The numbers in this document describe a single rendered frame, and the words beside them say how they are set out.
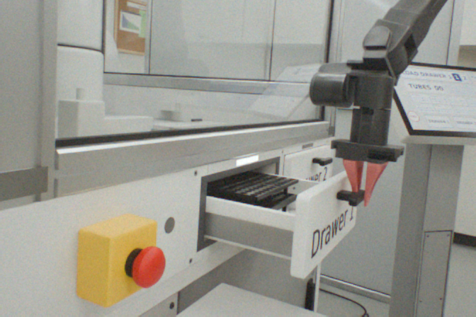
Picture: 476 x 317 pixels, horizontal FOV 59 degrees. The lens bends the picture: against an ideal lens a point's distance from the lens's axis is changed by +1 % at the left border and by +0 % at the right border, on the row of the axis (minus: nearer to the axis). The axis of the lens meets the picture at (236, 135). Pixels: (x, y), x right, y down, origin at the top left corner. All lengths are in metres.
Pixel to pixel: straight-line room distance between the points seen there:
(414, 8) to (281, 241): 0.41
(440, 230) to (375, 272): 0.89
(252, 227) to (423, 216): 1.07
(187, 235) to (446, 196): 1.18
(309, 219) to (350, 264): 1.98
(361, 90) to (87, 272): 0.45
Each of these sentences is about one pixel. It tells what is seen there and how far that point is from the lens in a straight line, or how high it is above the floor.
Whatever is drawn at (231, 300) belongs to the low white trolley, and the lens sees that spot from 0.64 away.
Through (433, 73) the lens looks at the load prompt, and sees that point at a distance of 1.62.
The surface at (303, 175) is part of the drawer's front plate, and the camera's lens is 0.97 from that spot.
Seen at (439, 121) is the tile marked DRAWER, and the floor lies 1.00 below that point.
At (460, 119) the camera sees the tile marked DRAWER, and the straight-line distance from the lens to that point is 1.54.
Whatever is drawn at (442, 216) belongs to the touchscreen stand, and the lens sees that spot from 1.66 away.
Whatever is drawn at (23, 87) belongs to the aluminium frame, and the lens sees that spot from 0.40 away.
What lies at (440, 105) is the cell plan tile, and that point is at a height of 1.06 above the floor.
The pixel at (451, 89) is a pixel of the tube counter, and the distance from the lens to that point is 1.62.
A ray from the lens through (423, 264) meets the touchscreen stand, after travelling 1.67.
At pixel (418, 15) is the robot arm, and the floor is 1.19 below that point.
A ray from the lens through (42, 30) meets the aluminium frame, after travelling 0.41.
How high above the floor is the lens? 1.05
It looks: 6 degrees down
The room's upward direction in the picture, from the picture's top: 4 degrees clockwise
